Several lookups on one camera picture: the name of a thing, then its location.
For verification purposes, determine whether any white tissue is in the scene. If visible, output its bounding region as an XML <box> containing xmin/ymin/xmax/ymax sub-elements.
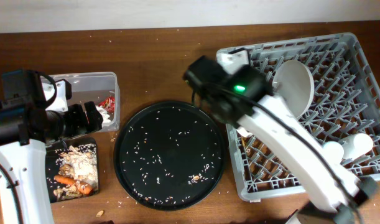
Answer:
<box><xmin>96</xmin><ymin>106</ymin><xmax>111</xmax><ymax>126</ymax></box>

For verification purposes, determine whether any red snack wrapper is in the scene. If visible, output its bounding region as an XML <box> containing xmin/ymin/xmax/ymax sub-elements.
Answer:
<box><xmin>98</xmin><ymin>96</ymin><xmax>115</xmax><ymax>113</ymax></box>

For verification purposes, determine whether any grey plate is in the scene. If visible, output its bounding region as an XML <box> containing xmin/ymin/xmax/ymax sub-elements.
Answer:
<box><xmin>272</xmin><ymin>60</ymin><xmax>315</xmax><ymax>119</ymax></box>

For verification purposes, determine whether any orange carrot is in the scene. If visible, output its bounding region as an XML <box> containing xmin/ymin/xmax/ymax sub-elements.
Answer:
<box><xmin>54</xmin><ymin>175</ymin><xmax>93</xmax><ymax>195</ymax></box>

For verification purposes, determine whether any blue cup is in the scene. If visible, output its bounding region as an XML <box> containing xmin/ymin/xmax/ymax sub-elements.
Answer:
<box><xmin>322</xmin><ymin>141</ymin><xmax>344</xmax><ymax>164</ymax></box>

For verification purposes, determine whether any white cup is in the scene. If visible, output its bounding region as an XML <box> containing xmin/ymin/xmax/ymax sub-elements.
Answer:
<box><xmin>339</xmin><ymin>133</ymin><xmax>374</xmax><ymax>160</ymax></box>

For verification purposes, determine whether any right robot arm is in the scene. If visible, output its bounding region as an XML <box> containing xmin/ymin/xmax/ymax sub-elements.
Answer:
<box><xmin>183</xmin><ymin>56</ymin><xmax>378</xmax><ymax>223</ymax></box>

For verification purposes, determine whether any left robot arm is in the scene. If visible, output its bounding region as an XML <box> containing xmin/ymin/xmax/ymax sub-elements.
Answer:
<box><xmin>0</xmin><ymin>70</ymin><xmax>103</xmax><ymax>223</ymax></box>

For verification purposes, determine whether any grey dishwasher rack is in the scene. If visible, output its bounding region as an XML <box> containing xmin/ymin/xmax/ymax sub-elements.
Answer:
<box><xmin>226</xmin><ymin>33</ymin><xmax>380</xmax><ymax>202</ymax></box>

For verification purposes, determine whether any food scraps pile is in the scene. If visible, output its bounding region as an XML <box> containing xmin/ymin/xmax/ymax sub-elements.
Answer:
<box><xmin>49</xmin><ymin>143</ymin><xmax>99</xmax><ymax>202</ymax></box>

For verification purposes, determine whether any clear plastic bin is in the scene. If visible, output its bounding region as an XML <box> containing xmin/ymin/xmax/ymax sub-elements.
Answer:
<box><xmin>41</xmin><ymin>72</ymin><xmax>120</xmax><ymax>137</ymax></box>

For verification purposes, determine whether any black rectangular tray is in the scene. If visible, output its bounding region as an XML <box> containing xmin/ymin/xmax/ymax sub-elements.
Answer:
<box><xmin>45</xmin><ymin>137</ymin><xmax>100</xmax><ymax>203</ymax></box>

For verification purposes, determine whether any black round tray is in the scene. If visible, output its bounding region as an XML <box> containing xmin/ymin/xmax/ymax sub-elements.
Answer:
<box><xmin>113</xmin><ymin>101</ymin><xmax>226</xmax><ymax>211</ymax></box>

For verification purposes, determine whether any peanut on table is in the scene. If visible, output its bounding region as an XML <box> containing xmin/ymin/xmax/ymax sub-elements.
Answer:
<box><xmin>96</xmin><ymin>210</ymin><xmax>104</xmax><ymax>217</ymax></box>

